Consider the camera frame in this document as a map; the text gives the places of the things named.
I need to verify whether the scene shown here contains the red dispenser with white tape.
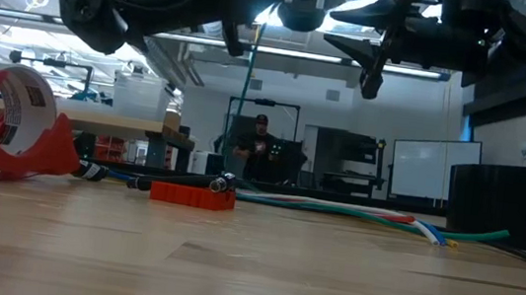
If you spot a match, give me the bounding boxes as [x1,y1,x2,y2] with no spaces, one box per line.
[0,61,92,192]

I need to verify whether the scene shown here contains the whiteboard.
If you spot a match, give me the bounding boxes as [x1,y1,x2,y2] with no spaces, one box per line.
[388,131,486,206]

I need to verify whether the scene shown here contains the person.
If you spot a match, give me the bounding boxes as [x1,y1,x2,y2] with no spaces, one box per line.
[229,111,297,186]

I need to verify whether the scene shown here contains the clear plastic storage bin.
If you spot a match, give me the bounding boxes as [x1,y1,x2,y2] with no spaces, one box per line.
[110,69,177,124]

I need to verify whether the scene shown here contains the black shelf cart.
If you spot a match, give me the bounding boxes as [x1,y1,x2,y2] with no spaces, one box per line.
[320,129,393,200]

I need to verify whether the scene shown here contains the red drawer bins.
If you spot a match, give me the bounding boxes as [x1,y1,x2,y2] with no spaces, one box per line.
[92,133,130,165]

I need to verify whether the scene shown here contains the black wire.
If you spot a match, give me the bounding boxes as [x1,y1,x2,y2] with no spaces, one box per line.
[429,225,526,264]

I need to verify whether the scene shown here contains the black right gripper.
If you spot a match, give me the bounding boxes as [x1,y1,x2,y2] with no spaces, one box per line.
[317,0,497,114]

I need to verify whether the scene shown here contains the black metal-tipped plug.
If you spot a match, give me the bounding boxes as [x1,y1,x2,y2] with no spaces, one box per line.
[126,161,240,203]

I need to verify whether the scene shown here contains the red plastic connector block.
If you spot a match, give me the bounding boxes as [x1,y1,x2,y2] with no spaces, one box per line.
[148,180,238,214]

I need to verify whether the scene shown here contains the red wire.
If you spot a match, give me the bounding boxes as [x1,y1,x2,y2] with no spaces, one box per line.
[279,196,418,226]

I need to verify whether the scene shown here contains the bundle of coloured wires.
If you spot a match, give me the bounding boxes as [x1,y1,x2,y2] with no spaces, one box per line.
[234,192,512,247]

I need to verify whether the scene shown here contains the grey duct tape roll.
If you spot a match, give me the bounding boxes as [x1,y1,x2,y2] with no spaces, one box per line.
[442,157,526,252]

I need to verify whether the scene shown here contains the white box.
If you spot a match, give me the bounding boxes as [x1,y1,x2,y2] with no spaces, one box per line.
[189,148,227,178]

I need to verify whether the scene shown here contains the bundle of coloured cables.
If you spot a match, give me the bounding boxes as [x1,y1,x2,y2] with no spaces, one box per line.
[103,169,452,249]

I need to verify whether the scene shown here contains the wooden workbench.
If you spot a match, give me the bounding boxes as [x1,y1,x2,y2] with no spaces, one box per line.
[0,90,199,174]

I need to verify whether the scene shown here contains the long green wire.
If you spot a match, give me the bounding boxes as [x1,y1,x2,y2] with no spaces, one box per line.
[218,19,267,180]

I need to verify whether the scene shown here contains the black labelled wire spool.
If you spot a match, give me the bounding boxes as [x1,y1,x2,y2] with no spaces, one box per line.
[274,0,330,36]

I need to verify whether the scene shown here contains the long ceiling light bar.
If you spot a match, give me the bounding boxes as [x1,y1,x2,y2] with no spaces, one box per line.
[0,6,454,84]

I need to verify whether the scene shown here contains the white wire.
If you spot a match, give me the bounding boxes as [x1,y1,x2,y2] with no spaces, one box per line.
[234,187,444,247]

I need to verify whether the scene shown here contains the black sleeve with white label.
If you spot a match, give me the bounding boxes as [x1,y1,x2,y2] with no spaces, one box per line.
[70,158,113,184]

